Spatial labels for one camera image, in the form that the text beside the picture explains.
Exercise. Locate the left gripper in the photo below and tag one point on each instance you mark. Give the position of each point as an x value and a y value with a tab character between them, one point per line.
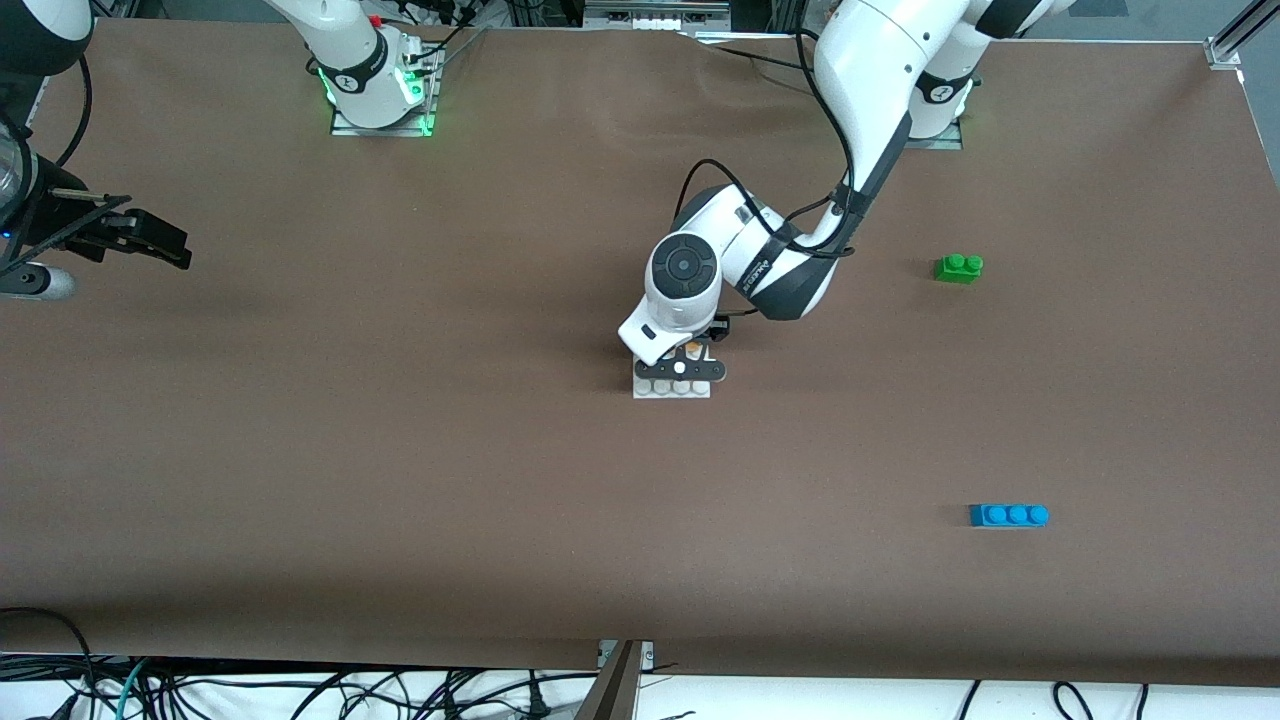
719	331

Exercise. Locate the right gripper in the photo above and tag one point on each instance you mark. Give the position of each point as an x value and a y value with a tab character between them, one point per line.
62	225

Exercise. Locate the white studded base plate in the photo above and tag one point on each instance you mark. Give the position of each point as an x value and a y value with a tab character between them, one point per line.
672	390

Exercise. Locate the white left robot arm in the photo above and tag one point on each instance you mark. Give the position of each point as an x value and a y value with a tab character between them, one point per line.
870	60

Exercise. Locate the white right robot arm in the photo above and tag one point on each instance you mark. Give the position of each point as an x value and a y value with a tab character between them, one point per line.
350	50

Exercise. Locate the green two-stud block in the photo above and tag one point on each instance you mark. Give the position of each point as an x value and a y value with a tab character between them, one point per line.
958	270

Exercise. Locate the blue three-stud block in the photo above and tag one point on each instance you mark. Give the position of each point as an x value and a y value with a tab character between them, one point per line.
1008	516

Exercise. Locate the brown paper table cover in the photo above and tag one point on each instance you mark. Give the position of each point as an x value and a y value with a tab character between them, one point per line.
600	480

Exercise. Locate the white power strip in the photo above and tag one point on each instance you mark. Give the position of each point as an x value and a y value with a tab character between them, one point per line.
650	18

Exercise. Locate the aluminium table leg profile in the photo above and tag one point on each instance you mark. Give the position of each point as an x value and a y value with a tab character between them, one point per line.
610	690

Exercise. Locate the metal table edge bracket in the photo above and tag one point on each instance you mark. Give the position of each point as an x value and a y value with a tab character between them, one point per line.
648	655

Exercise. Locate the aluminium frame corner post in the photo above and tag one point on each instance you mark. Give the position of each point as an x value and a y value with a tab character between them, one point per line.
1225	50

